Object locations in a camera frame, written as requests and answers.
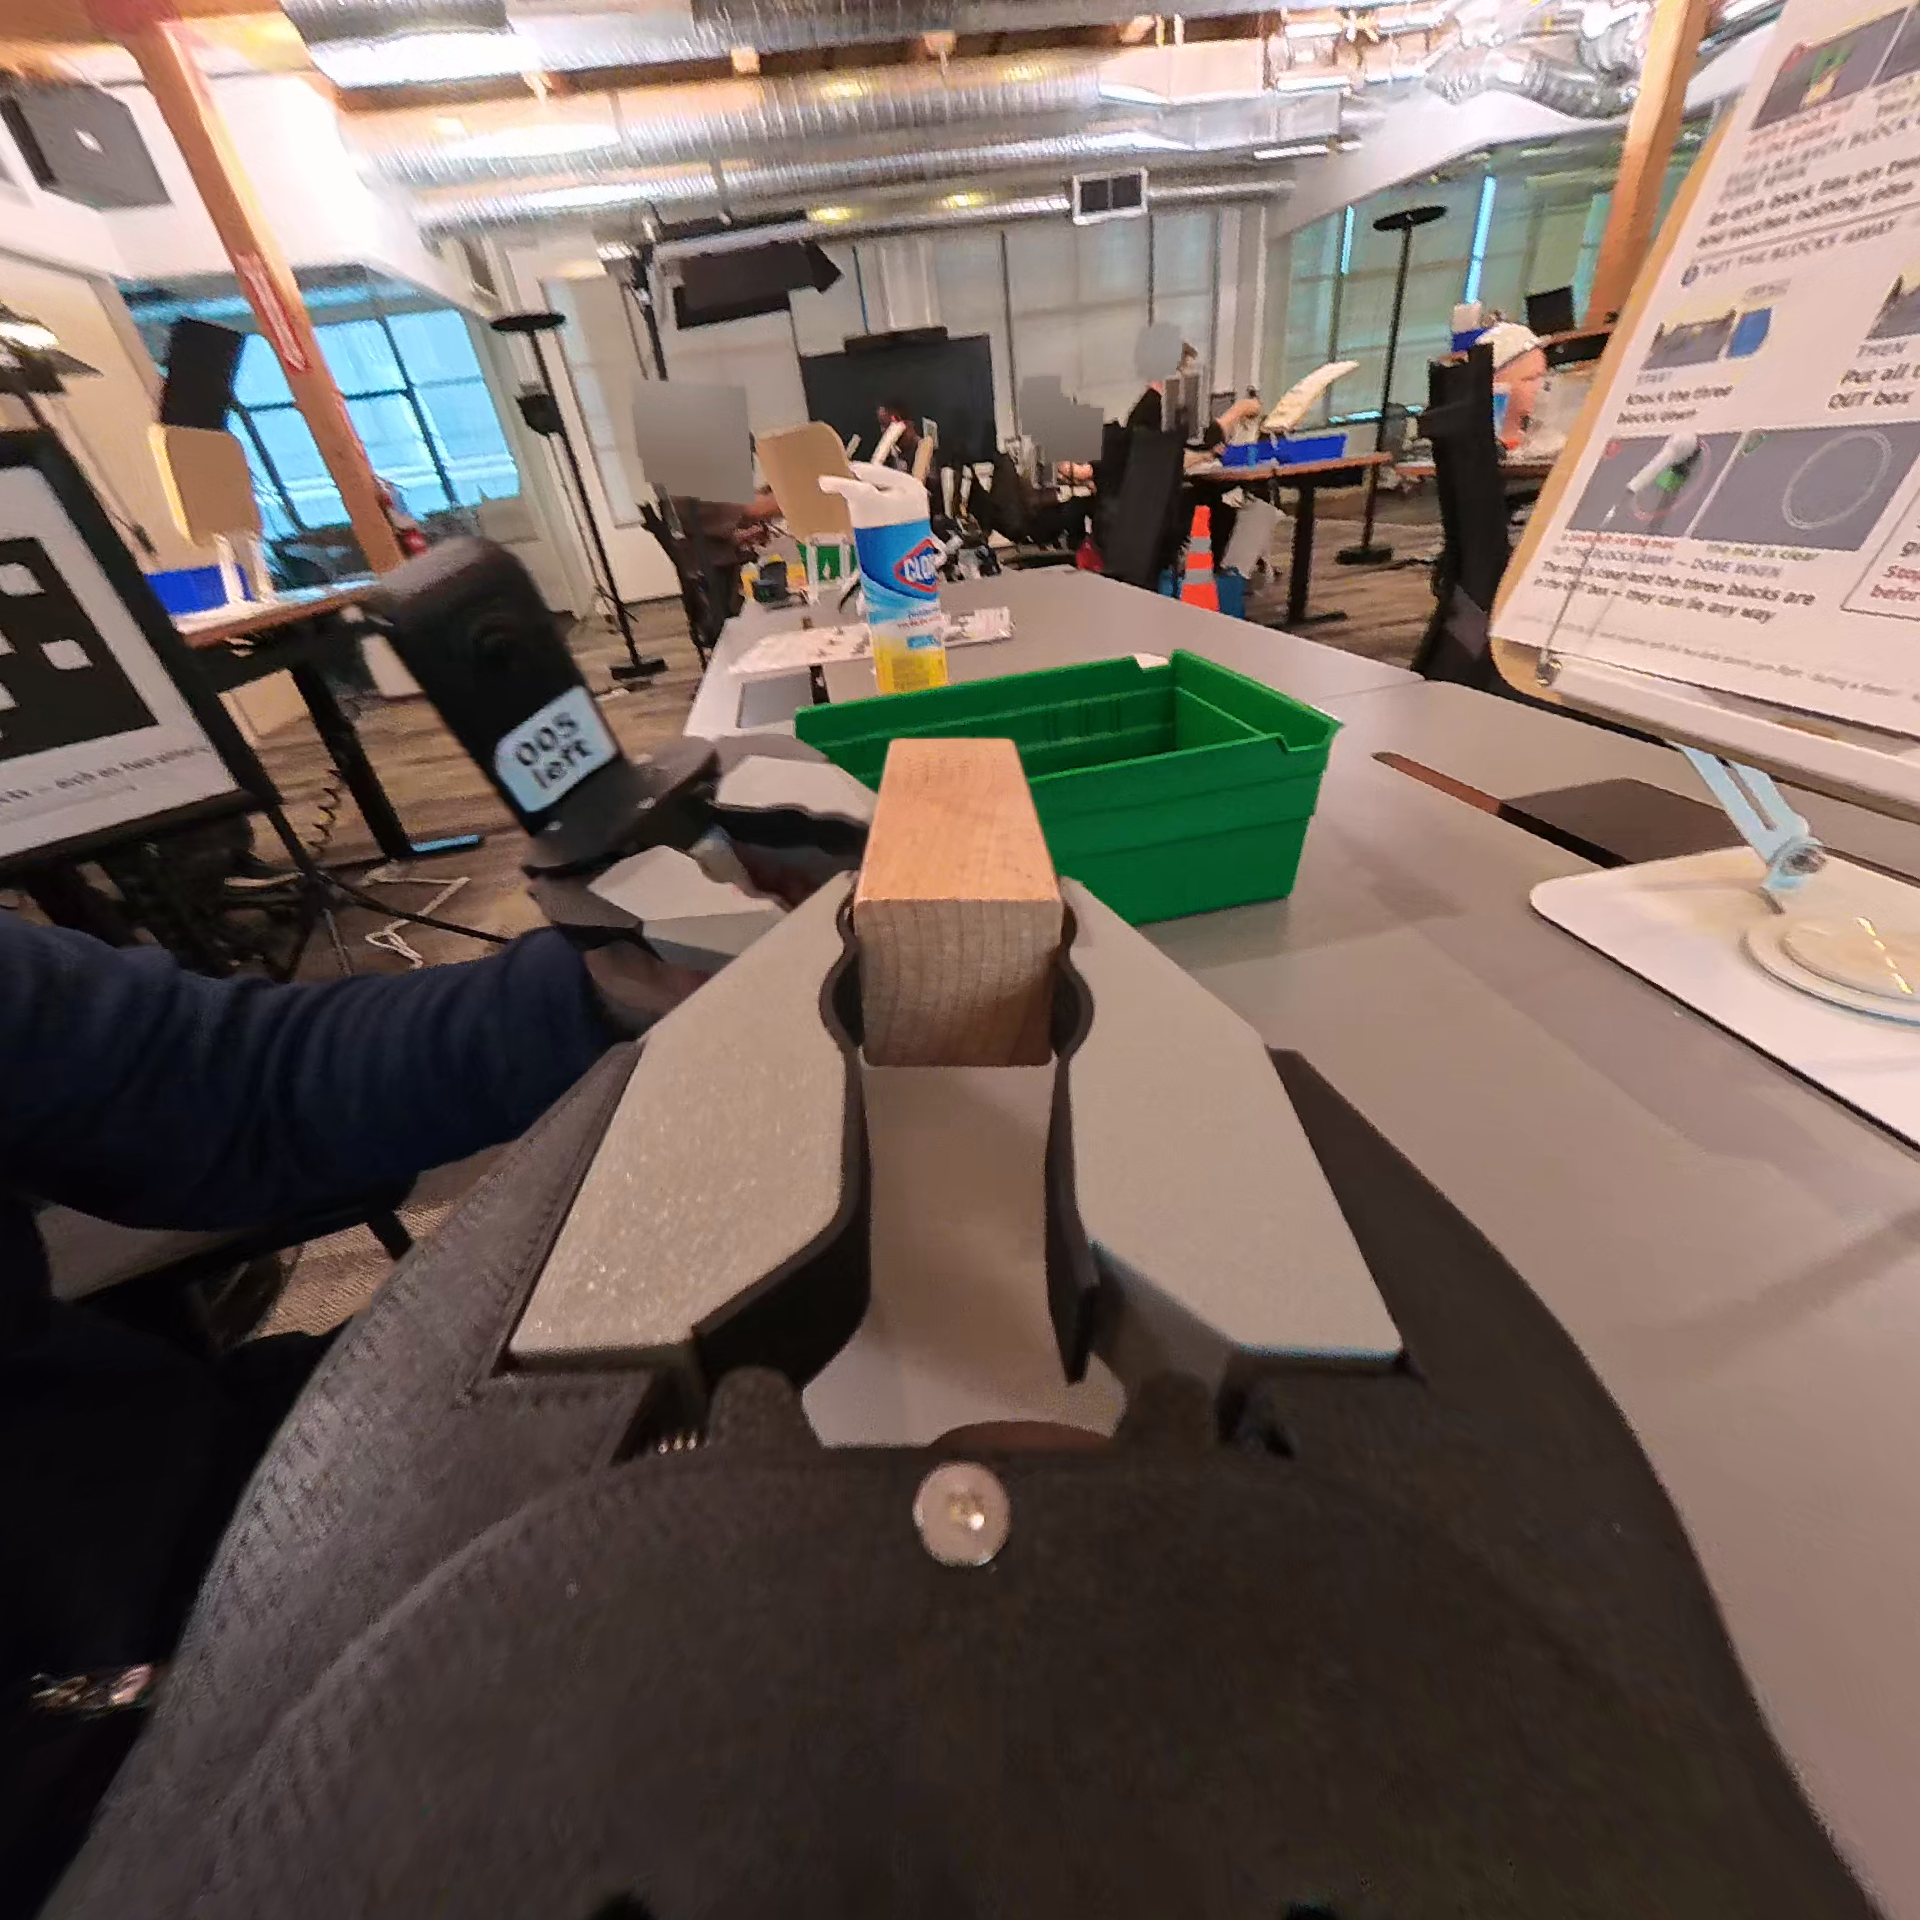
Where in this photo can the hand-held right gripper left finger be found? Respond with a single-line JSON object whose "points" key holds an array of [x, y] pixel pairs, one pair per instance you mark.
{"points": [[706, 1188]]}

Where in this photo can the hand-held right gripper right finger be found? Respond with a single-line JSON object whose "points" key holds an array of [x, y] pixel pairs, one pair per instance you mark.
{"points": [[1216, 1200]]}

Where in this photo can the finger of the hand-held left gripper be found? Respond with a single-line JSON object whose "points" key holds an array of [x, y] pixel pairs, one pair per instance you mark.
{"points": [[795, 796], [689, 899]]}

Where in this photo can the wooden arch block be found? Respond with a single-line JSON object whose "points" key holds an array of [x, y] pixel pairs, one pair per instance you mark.
{"points": [[961, 931]]}

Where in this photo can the green plastic bin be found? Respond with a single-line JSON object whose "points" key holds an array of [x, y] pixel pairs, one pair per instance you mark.
{"points": [[1200, 811]]}

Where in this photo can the person's left forearm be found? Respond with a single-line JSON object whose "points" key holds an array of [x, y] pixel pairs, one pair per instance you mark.
{"points": [[270, 1066]]}

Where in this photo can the disinfectant wipes canister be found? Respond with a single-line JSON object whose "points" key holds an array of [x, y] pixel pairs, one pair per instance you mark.
{"points": [[898, 570]]}

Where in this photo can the black white marker board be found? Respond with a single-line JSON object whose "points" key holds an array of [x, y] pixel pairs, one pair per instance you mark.
{"points": [[77, 662]]}

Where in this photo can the black display screen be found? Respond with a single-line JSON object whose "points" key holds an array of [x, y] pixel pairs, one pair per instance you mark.
{"points": [[898, 397]]}

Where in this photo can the orange traffic cone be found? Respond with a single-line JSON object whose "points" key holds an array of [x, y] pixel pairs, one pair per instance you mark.
{"points": [[1200, 562]]}

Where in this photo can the wooden background table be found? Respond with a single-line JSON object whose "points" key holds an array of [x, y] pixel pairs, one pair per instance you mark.
{"points": [[1292, 466]]}

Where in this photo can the small blue storage bin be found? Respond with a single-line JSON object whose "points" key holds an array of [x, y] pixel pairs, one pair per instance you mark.
{"points": [[1292, 453]]}

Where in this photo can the person's dark clothing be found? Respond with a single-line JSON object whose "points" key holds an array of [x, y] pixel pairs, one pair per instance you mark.
{"points": [[117, 1499]]}

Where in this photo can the wooden backing board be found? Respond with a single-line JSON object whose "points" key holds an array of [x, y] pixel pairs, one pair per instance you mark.
{"points": [[1546, 555]]}

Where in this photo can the black office chair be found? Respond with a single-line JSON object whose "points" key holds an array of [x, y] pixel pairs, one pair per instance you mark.
{"points": [[1469, 511]]}

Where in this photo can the printed instruction sheet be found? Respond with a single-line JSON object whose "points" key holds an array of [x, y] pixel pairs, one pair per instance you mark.
{"points": [[1772, 453]]}

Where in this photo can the wooden support post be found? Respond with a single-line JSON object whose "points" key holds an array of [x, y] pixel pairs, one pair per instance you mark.
{"points": [[256, 268]]}

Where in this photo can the silver ceiling duct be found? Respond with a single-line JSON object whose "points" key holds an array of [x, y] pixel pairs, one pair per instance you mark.
{"points": [[749, 135]]}

